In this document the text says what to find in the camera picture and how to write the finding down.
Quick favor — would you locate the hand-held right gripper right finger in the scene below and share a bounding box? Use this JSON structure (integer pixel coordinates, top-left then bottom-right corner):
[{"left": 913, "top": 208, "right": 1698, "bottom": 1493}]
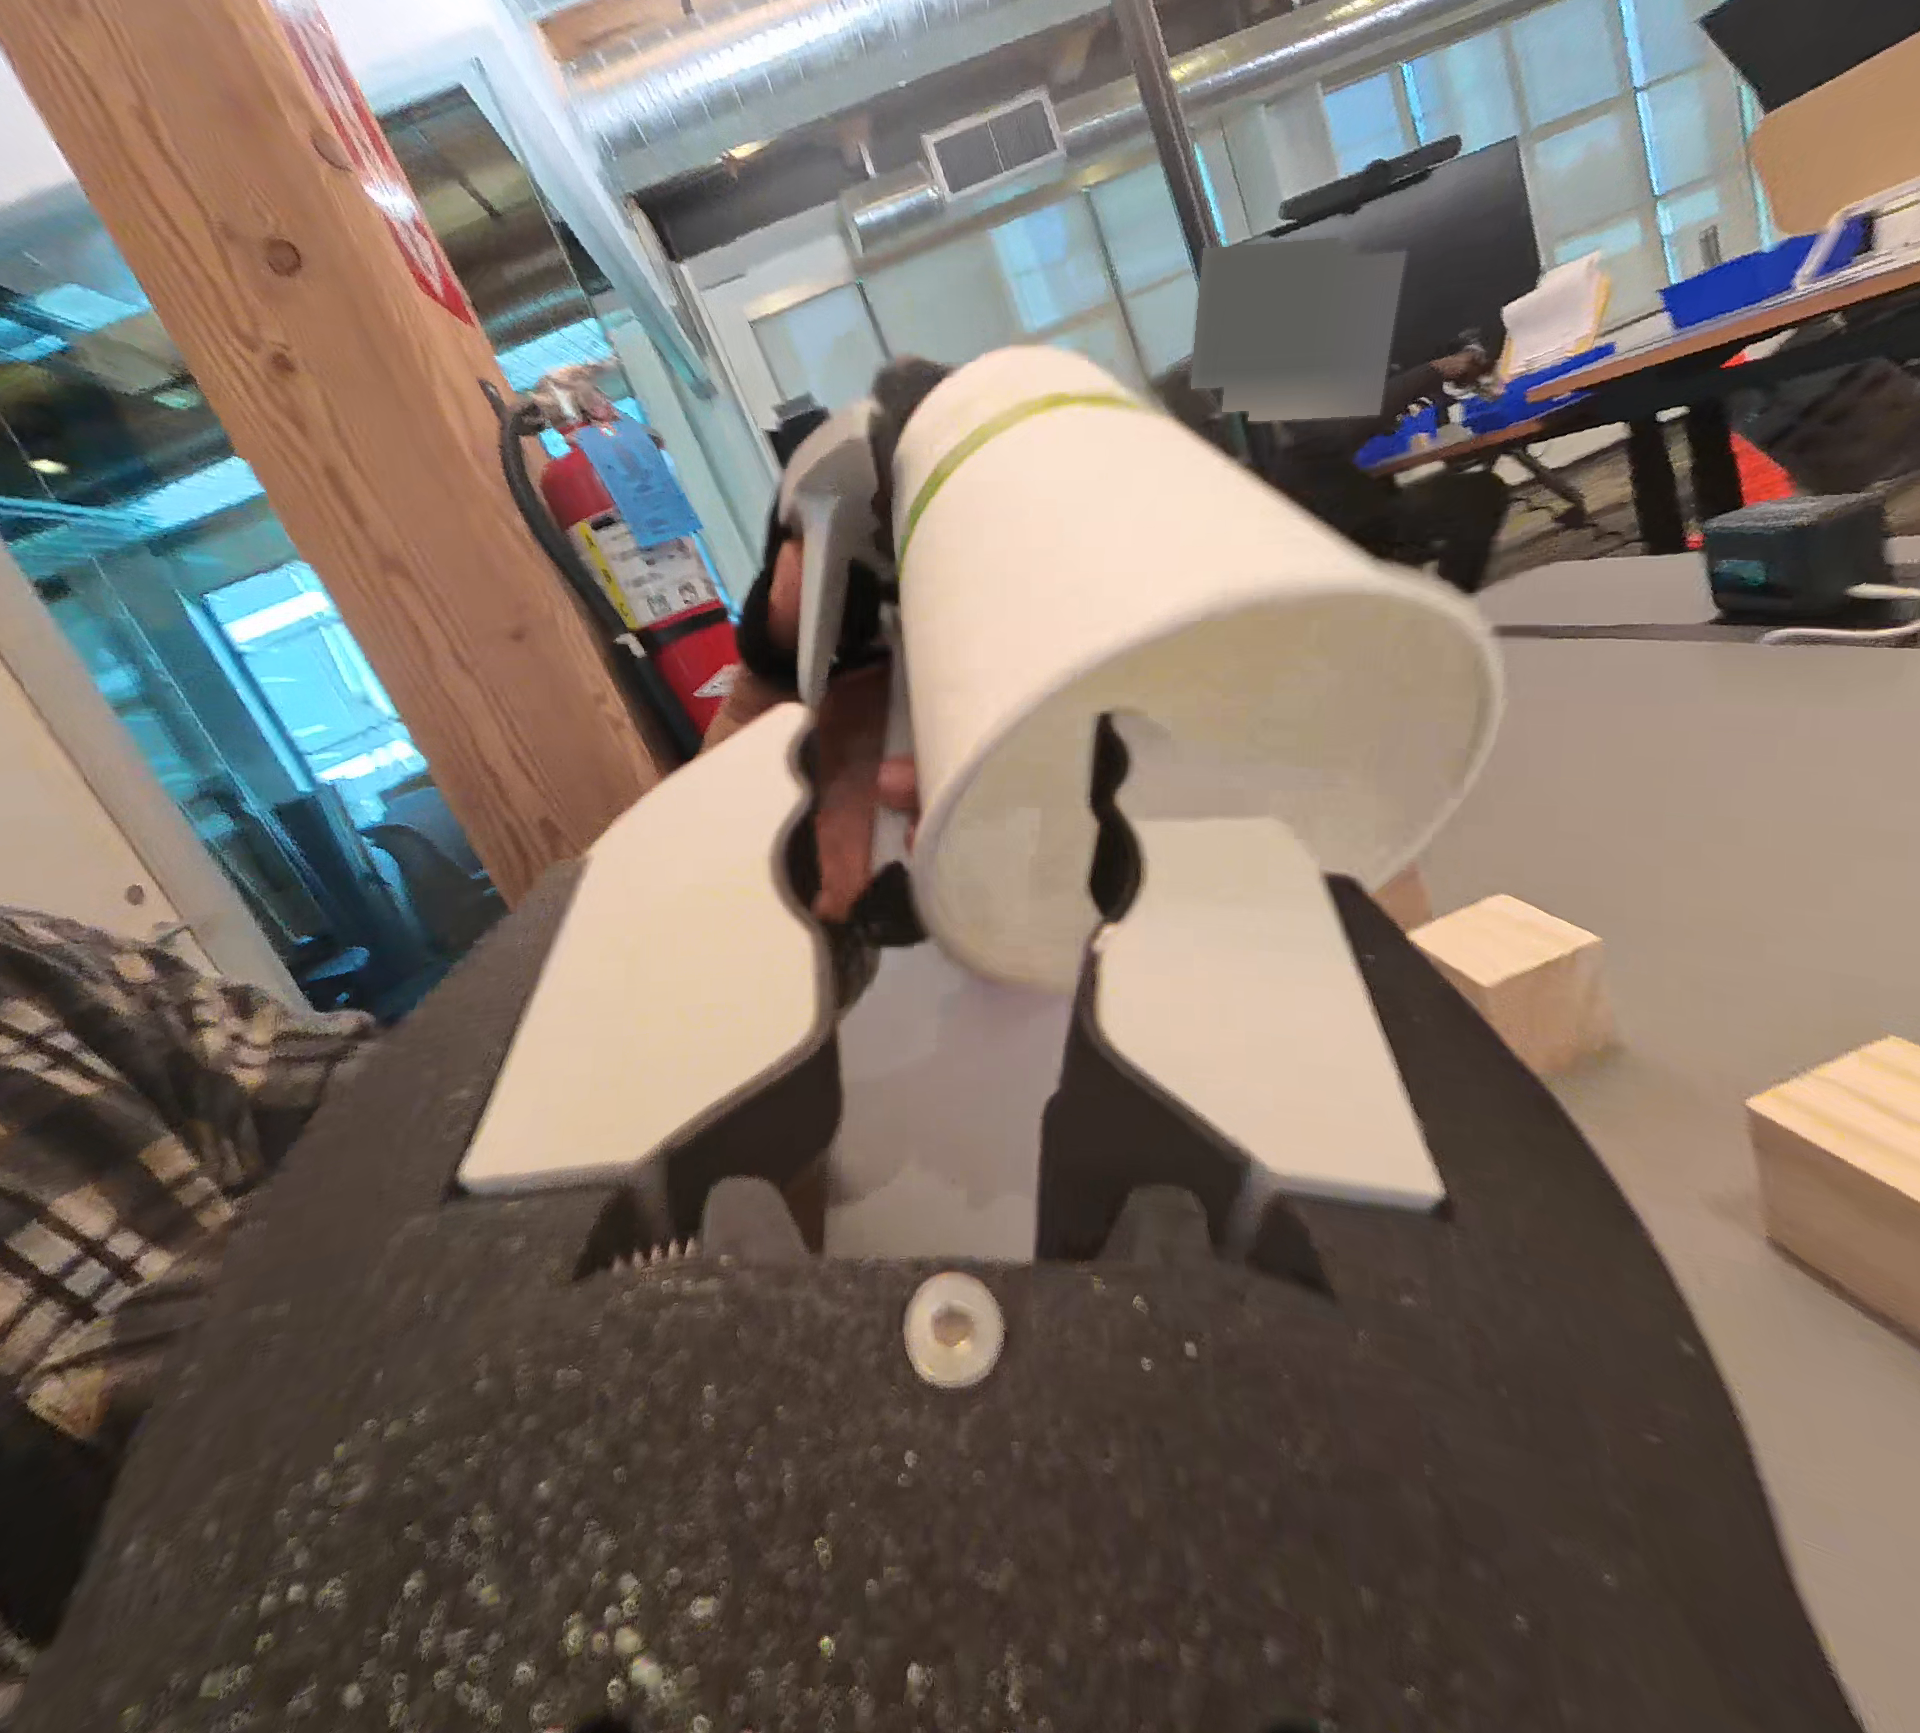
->
[{"left": 1066, "top": 711, "right": 1453, "bottom": 1211}]

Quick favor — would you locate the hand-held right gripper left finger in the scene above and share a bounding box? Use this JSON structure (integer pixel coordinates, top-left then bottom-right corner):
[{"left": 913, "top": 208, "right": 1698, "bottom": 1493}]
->
[{"left": 455, "top": 702, "right": 840, "bottom": 1195}]

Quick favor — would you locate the black monitor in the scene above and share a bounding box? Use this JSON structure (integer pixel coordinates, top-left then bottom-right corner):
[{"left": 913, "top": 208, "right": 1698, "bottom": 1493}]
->
[{"left": 1276, "top": 135, "right": 1546, "bottom": 375}]

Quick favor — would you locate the red pillar sign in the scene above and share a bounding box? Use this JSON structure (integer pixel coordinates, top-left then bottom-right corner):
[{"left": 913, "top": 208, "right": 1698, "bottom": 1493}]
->
[{"left": 228, "top": 0, "right": 478, "bottom": 334}]

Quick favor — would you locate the black webcam bar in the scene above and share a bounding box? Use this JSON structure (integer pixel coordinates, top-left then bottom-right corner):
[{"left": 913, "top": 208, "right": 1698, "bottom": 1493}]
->
[{"left": 1276, "top": 130, "right": 1467, "bottom": 224}]

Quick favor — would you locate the wooden-top desk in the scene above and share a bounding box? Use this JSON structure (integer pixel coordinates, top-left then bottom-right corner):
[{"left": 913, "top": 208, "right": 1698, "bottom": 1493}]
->
[{"left": 1361, "top": 260, "right": 1920, "bottom": 554}]

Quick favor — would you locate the wooden pillar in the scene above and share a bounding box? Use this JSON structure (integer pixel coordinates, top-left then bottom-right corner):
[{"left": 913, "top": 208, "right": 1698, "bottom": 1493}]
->
[{"left": 0, "top": 0, "right": 664, "bottom": 904}]

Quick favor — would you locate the white paper cup green band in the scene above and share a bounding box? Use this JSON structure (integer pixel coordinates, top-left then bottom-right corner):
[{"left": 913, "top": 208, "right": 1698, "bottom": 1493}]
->
[{"left": 892, "top": 345, "right": 1502, "bottom": 996}]

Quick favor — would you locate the red fire extinguisher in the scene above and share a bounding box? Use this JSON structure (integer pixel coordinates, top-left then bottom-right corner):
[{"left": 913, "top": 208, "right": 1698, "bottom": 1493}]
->
[{"left": 478, "top": 382, "right": 738, "bottom": 743}]

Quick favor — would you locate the person's left forearm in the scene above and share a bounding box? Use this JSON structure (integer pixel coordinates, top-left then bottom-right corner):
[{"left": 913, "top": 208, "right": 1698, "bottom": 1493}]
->
[{"left": 0, "top": 904, "right": 384, "bottom": 1469}]

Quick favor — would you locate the white charger cable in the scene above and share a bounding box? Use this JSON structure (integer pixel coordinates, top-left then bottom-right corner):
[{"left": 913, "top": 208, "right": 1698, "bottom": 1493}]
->
[{"left": 1761, "top": 584, "right": 1920, "bottom": 651}]

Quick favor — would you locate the person's left hand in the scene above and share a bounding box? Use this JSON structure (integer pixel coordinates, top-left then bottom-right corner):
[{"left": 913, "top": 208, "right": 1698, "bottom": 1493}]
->
[{"left": 702, "top": 549, "right": 917, "bottom": 917}]

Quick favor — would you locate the white air vent grille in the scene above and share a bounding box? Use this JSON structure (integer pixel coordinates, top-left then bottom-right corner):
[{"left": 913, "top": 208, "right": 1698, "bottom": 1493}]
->
[{"left": 926, "top": 94, "right": 1067, "bottom": 198}]

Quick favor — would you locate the cardboard box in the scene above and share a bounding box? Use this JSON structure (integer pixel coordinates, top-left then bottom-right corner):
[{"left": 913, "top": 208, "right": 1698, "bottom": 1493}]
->
[{"left": 1747, "top": 29, "right": 1920, "bottom": 238}]

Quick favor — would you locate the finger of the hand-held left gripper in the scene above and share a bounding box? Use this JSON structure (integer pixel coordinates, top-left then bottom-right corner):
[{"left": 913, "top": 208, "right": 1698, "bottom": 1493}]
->
[{"left": 778, "top": 404, "right": 904, "bottom": 716}]

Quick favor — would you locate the white paper stack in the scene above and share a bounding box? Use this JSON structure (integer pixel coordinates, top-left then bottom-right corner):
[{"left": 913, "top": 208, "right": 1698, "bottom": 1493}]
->
[{"left": 1500, "top": 260, "right": 1616, "bottom": 358}]

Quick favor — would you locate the blue extinguisher tag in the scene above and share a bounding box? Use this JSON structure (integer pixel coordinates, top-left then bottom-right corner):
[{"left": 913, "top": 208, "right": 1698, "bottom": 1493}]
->
[{"left": 575, "top": 420, "right": 706, "bottom": 554}]

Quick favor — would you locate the black battery charger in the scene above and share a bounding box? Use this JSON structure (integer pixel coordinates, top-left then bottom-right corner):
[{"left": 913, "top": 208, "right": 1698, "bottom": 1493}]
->
[{"left": 1703, "top": 495, "right": 1892, "bottom": 618}]

